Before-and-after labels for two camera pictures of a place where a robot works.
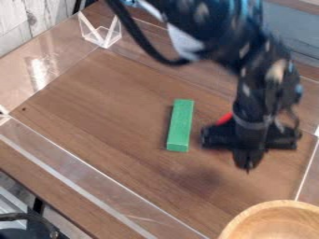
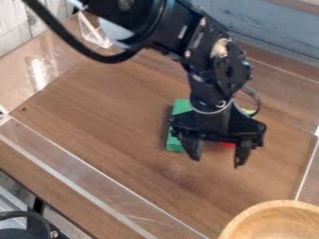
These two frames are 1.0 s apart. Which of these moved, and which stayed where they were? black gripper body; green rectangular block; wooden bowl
Moved: black gripper body
Stayed: wooden bowl; green rectangular block
